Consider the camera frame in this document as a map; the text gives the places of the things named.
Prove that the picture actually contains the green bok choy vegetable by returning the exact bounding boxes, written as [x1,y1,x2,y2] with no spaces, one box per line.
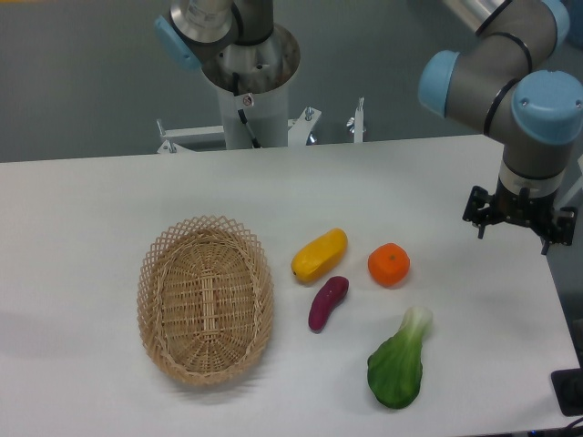
[367,306,433,410]

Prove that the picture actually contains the orange tangerine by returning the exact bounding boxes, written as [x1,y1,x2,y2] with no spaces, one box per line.
[367,243,411,287]

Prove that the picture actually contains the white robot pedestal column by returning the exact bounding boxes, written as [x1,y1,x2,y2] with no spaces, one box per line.
[199,23,302,150]

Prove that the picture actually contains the yellow mango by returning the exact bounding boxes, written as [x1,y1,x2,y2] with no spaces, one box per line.
[291,228,348,283]

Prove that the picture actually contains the black cable on pedestal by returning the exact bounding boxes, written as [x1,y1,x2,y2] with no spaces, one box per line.
[231,71,263,149]

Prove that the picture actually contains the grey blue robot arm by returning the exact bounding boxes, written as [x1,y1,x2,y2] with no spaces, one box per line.
[154,1,582,247]

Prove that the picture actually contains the woven wicker basket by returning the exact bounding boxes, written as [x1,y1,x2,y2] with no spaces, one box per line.
[137,216,274,386]

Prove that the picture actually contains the white metal base frame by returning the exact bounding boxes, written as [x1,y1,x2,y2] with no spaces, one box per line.
[156,97,367,155]

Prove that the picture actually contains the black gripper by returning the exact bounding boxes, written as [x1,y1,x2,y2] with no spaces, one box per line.
[463,178,578,254]

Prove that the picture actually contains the white frame leg right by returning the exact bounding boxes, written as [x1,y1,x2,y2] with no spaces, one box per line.
[557,155,583,208]

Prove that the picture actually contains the purple sweet potato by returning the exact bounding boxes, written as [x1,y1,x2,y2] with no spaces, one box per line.
[308,276,350,332]

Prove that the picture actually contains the black device at table edge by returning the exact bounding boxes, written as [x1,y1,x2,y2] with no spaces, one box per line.
[551,369,582,417]

